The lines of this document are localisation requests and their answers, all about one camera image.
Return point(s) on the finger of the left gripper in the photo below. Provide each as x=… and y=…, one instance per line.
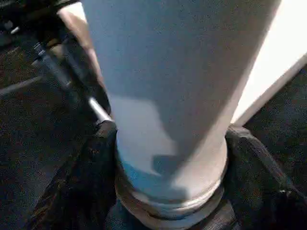
x=88, y=76

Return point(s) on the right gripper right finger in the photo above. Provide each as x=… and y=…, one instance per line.
x=261, y=187

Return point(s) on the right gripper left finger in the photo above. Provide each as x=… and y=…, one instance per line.
x=84, y=187

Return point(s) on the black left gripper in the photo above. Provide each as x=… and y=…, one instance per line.
x=28, y=19

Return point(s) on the white plastic table leg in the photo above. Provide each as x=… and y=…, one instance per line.
x=168, y=72

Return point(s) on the white plastic table top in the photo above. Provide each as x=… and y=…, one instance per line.
x=283, y=36

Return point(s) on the black work mat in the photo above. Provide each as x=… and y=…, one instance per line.
x=24, y=131

